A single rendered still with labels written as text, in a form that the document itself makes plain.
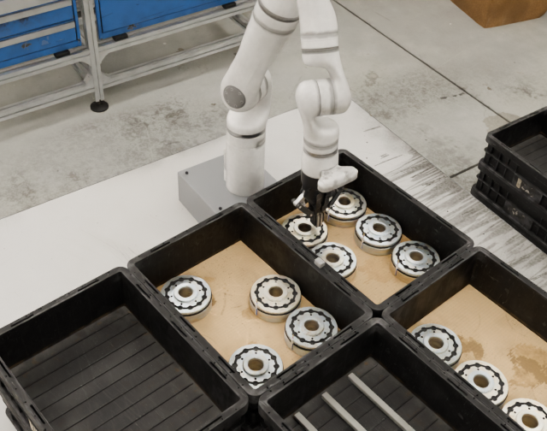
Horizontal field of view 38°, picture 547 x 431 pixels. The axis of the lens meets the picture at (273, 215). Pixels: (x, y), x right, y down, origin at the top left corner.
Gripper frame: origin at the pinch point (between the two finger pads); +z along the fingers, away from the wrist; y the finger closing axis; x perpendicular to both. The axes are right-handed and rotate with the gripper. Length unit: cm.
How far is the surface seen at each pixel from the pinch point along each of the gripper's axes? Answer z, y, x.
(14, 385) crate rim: -5, 70, 10
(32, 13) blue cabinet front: 29, 2, -179
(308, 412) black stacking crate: 7.2, 27.1, 35.1
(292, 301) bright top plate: 3.6, 16.2, 14.1
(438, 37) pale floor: 88, -193, -152
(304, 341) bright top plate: 3.9, 20.0, 23.6
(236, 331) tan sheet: 6.0, 28.6, 12.6
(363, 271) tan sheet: 6.9, -3.0, 13.2
